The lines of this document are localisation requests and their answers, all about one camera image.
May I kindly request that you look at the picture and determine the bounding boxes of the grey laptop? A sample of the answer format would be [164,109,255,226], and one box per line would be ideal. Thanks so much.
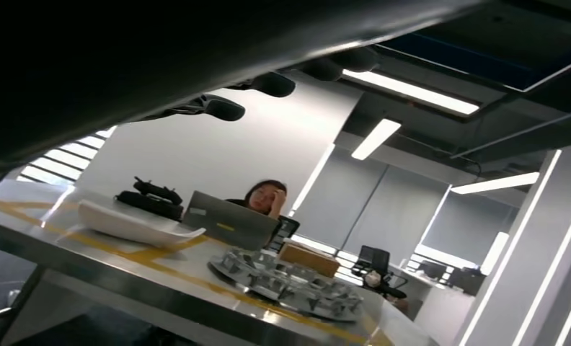
[182,190,282,252]

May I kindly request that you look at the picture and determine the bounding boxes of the brown cardboard box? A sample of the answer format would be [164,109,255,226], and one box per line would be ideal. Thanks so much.
[278,240,342,280]

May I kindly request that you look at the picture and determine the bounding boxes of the wall light strip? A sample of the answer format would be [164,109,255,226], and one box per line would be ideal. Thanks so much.
[287,142,337,218]

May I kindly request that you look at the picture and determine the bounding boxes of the pillar light strip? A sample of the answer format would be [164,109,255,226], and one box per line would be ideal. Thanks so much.
[511,185,571,346]
[458,148,564,346]

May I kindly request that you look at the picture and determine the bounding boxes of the metal workbench table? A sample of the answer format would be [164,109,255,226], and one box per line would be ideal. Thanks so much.
[0,178,441,346]

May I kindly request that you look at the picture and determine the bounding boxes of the grey wheel hubcap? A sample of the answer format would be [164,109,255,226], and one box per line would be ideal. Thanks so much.
[207,247,366,322]

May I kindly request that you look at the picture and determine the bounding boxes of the black office chair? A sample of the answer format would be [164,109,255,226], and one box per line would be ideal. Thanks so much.
[349,245,409,301]

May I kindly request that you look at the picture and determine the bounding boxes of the person at laptop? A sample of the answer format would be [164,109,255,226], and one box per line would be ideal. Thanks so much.
[225,178,289,221]

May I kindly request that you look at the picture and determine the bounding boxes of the ceiling light strip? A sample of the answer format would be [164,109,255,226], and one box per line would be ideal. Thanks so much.
[350,117,402,161]
[449,171,541,196]
[341,68,482,117]

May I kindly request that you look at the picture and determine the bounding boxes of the window blinds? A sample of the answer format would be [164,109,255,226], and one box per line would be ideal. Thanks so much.
[14,124,120,187]

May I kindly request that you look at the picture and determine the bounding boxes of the white office desk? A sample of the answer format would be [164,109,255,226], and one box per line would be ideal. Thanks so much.
[385,264,478,346]

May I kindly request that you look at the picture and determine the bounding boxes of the black bag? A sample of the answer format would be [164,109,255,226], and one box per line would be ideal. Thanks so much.
[114,190,185,222]

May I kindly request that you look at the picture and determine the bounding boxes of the black desktop device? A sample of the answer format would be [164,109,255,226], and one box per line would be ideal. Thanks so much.
[449,267,487,298]

